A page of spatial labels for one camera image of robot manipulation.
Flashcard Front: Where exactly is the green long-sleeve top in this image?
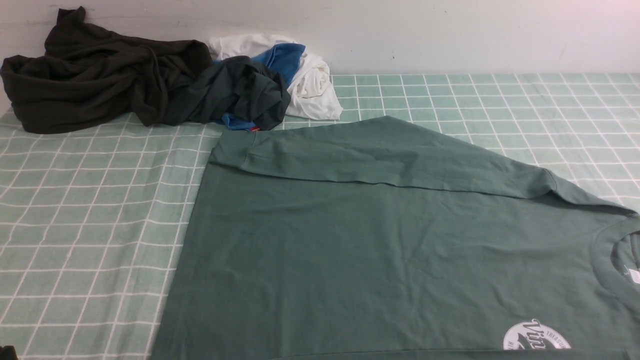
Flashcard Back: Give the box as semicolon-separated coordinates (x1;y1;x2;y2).
150;116;640;360

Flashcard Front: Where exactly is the green checkered tablecloth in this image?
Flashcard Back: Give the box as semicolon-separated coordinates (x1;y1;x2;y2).
0;73;640;360

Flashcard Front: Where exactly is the dark olive crumpled garment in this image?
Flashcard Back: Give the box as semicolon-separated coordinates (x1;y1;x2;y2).
1;7;213;135

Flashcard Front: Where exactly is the dark grey crumpled garment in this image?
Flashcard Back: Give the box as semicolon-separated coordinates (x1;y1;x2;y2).
160;55;291;131

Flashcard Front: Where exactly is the white crumpled garment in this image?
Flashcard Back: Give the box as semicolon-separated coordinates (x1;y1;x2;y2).
208;33;343;121

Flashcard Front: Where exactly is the blue crumpled garment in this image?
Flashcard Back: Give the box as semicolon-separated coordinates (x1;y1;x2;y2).
215;43;306;132

